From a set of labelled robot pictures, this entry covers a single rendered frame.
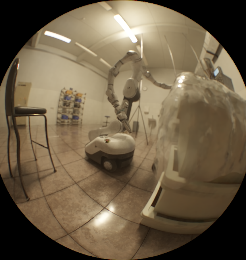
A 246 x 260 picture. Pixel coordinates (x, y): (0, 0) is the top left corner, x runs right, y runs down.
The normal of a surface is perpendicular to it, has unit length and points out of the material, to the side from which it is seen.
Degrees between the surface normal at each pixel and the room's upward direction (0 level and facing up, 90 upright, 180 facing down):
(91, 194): 0
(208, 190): 90
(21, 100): 90
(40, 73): 90
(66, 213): 0
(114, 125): 90
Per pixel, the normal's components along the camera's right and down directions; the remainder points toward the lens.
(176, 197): -0.61, 0.13
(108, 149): -0.21, 0.09
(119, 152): 0.42, 0.17
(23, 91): 0.87, 0.18
